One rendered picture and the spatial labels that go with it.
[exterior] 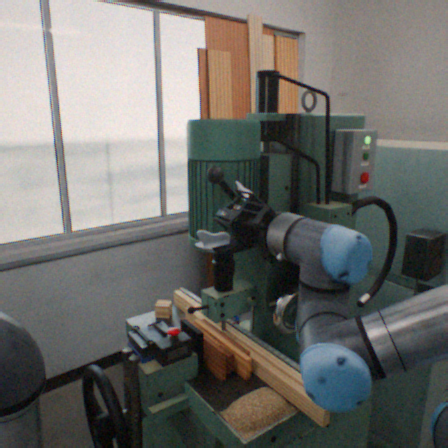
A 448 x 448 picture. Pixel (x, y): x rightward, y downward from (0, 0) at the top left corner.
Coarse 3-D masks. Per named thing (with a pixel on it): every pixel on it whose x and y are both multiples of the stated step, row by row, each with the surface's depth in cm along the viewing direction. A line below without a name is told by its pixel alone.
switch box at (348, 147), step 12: (336, 132) 98; (348, 132) 95; (360, 132) 95; (372, 132) 98; (336, 144) 99; (348, 144) 96; (360, 144) 96; (372, 144) 99; (336, 156) 99; (348, 156) 97; (360, 156) 97; (372, 156) 100; (336, 168) 100; (348, 168) 97; (360, 168) 98; (372, 168) 101; (336, 180) 101; (348, 180) 98; (360, 180) 99; (372, 180) 102; (348, 192) 98
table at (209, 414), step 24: (192, 384) 91; (216, 384) 91; (240, 384) 91; (264, 384) 91; (144, 408) 90; (168, 408) 89; (192, 408) 91; (216, 408) 84; (216, 432) 83; (264, 432) 77; (288, 432) 82
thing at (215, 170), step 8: (216, 168) 75; (208, 176) 75; (216, 176) 75; (224, 176) 76; (224, 184) 77; (232, 192) 79; (232, 200) 80; (288, 264) 94; (288, 272) 98; (296, 272) 96; (288, 280) 98; (296, 280) 95
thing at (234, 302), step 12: (240, 288) 103; (252, 288) 104; (204, 300) 102; (216, 300) 97; (228, 300) 100; (240, 300) 102; (204, 312) 103; (216, 312) 98; (228, 312) 101; (240, 312) 103
